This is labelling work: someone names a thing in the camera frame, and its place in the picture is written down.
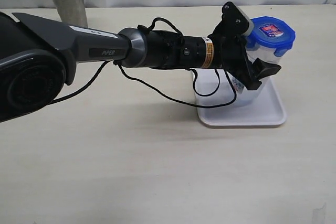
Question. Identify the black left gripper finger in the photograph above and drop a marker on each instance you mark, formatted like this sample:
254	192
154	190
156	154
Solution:
264	69

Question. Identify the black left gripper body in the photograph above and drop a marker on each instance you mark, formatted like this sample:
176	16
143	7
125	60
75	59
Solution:
230	55

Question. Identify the clear tall plastic container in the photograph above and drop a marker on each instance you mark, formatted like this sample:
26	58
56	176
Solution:
244	96

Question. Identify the blue snap-lock lid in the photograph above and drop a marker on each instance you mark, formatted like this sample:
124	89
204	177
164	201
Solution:
270	34

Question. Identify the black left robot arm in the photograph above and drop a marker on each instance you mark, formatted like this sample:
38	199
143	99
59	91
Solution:
39	57

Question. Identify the white rectangular plastic tray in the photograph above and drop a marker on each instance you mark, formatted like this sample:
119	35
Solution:
261	108

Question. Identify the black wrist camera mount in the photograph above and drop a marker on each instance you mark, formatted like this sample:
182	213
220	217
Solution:
232	23

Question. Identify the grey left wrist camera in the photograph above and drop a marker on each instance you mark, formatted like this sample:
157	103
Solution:
249	22

